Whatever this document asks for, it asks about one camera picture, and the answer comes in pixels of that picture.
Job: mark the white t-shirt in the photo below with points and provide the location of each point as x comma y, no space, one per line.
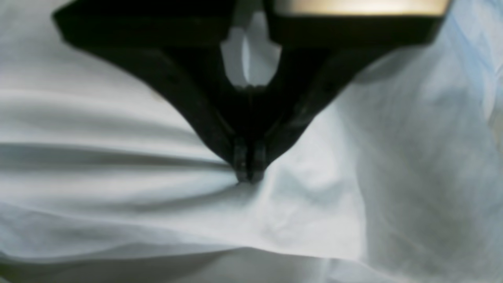
399,180

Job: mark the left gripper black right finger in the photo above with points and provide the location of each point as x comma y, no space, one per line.
324,45

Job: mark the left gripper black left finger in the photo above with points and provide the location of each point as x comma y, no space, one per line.
173,46

